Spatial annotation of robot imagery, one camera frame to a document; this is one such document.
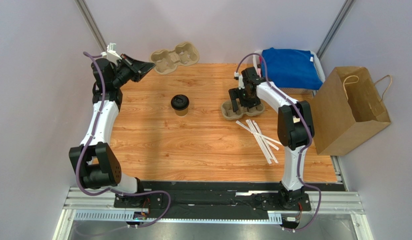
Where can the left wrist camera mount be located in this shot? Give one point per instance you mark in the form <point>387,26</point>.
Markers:
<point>110,54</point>

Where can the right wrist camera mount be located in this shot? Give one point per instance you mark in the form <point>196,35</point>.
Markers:
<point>239,78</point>

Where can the black plastic cup lid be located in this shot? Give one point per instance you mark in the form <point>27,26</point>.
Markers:
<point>179,101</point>

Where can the cardboard cup carrier tray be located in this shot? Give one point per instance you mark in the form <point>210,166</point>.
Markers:
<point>230,115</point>

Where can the white wrapped straw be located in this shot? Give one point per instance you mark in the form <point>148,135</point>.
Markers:
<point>269,140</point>
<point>255,128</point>
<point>259,142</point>

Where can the brown paper bag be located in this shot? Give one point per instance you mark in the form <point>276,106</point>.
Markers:
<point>347,111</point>

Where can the aluminium frame rail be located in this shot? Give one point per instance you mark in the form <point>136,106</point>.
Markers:
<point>321,200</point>

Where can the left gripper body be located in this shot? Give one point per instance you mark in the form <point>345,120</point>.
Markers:
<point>124,73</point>

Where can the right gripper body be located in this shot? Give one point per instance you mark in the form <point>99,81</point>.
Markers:
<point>243,91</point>

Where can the white plastic basket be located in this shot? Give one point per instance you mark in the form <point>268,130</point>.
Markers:
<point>257,60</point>

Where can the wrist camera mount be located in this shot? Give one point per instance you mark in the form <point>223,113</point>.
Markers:
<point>110,54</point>
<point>239,78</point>

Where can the brown paper coffee cup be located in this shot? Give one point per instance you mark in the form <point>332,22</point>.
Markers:
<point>181,112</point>

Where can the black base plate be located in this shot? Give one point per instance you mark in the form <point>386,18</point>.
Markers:
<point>206,200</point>

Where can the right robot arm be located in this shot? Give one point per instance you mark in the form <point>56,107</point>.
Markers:
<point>295,128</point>

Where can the blue folded cloth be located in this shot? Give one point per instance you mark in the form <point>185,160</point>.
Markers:
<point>291,68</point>

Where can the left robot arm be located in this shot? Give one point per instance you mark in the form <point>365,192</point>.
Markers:
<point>97,169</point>

